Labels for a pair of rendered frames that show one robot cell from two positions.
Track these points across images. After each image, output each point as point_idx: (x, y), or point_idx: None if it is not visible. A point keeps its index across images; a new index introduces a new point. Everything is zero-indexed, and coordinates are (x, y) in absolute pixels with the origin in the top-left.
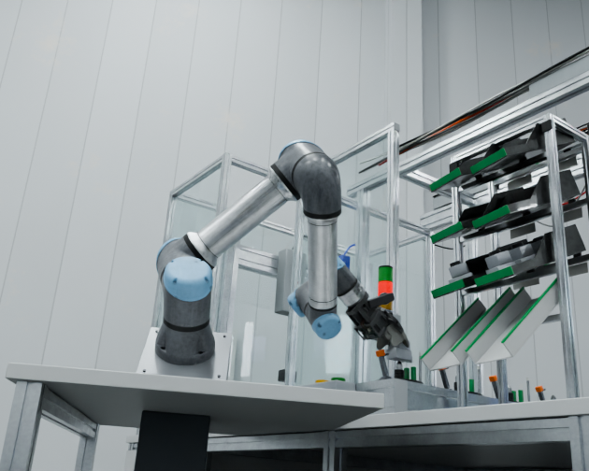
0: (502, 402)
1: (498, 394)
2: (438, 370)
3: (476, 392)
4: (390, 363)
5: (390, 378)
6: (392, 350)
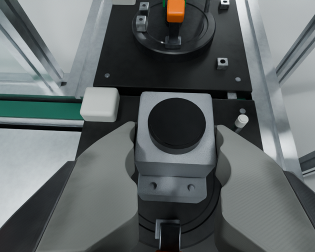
0: (291, 70)
1: (292, 61)
2: (170, 21)
3: (215, 25)
4: None
5: (180, 223)
6: (178, 199)
